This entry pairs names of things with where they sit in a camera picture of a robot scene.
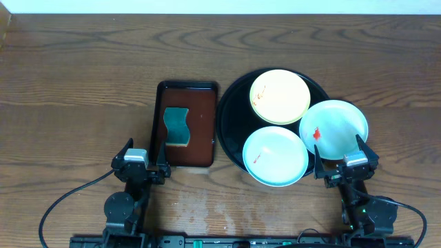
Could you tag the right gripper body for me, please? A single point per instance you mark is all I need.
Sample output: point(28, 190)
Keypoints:
point(333, 180)

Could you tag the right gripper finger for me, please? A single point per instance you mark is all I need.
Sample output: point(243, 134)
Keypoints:
point(369, 153)
point(319, 171)

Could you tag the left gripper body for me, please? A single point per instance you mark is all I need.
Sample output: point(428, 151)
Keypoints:
point(140, 173)

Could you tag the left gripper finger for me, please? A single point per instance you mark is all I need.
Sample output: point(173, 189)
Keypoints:
point(161, 158)
point(120, 155)

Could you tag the green scouring sponge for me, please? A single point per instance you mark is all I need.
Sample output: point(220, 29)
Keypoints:
point(175, 120)

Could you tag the yellow plate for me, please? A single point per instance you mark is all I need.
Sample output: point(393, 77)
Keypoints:
point(279, 97)

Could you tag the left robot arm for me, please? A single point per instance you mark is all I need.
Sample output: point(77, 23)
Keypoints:
point(125, 210)

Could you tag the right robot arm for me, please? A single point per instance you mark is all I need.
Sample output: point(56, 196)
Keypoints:
point(371, 216)

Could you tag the rectangular black brown tray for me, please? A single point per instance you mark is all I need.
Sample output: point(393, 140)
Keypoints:
point(199, 99)

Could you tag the round black tray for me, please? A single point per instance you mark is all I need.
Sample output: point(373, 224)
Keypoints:
point(236, 120)

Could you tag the light green plate right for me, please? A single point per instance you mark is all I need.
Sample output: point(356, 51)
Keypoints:
point(331, 127)

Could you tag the light green plate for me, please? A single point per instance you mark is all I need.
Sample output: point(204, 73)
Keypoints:
point(275, 156)
point(331, 127)

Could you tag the light green plate front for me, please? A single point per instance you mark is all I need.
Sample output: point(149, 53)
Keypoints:
point(275, 156)

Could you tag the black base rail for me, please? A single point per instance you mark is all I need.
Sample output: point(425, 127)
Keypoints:
point(114, 241)

